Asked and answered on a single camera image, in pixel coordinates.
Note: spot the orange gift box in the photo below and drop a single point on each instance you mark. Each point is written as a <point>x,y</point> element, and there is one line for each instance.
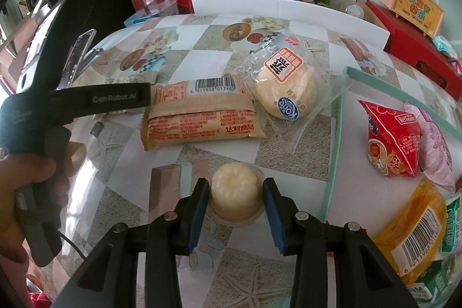
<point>415,5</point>

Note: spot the brown cake packet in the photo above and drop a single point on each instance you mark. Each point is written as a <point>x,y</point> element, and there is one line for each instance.
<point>202,120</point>

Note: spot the purple snack packet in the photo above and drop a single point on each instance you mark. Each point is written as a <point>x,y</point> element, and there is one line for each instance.
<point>435,153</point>

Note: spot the teal tray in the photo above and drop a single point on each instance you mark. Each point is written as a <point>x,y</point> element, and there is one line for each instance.
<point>361,192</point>

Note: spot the green biscuit packet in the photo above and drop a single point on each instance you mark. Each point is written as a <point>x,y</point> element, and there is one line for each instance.
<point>453,221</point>

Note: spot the clear plastic box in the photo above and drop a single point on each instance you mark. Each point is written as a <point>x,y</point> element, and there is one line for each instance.
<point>155,1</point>

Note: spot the white paper board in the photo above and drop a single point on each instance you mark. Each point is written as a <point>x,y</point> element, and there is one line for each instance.
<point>288,10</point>

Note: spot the small green white packet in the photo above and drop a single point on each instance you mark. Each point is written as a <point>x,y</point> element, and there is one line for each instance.
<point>431,282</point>

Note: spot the red round snack packet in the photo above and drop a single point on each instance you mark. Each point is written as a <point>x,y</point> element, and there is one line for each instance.
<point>393,142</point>

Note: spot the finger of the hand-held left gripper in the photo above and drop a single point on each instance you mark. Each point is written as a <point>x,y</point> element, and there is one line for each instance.
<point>108,100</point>
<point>82,5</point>

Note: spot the blue flat packet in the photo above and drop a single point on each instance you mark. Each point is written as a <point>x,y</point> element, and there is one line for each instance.
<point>140,20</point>

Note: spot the white jelly cup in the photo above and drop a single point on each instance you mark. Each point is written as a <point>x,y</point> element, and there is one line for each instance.
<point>234,192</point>

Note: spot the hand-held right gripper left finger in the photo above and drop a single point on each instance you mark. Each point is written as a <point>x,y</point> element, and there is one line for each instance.
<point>198,217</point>

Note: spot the clear tape roll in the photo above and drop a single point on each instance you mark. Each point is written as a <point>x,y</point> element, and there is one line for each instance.
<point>352,9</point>

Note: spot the person's left hand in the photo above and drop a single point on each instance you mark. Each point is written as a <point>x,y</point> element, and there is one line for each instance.
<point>11,207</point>

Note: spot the orange transparent snack packet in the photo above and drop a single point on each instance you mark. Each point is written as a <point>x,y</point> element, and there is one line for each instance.
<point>411,221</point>

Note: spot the clear bun packet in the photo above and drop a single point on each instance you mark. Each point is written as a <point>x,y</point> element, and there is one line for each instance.
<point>285,91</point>

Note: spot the long red box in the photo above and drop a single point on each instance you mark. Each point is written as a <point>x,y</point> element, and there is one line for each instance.
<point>408,37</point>

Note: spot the light blue packet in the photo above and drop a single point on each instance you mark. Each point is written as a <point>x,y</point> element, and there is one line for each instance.
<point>444,45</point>

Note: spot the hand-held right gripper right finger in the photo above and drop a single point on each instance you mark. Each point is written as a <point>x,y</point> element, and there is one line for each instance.
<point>275,221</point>

